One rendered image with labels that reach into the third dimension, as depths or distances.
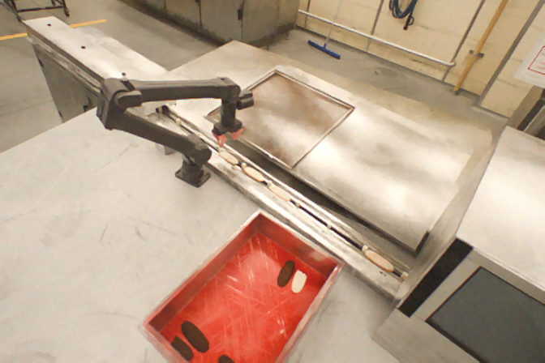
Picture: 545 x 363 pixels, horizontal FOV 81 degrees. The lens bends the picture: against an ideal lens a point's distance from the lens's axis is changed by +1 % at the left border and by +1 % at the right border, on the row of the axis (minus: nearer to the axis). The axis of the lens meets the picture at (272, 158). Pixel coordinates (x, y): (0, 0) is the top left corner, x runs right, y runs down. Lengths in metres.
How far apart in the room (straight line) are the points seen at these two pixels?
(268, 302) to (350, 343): 0.25
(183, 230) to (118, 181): 0.35
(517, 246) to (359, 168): 0.73
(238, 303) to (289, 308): 0.15
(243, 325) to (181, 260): 0.28
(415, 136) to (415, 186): 0.29
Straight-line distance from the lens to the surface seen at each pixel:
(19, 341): 1.11
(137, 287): 1.07
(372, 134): 1.49
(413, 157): 1.45
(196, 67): 2.13
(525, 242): 0.76
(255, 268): 1.07
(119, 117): 1.00
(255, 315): 1.00
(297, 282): 1.05
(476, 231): 0.72
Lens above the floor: 1.75
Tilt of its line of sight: 41 degrees down
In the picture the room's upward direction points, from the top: 9 degrees clockwise
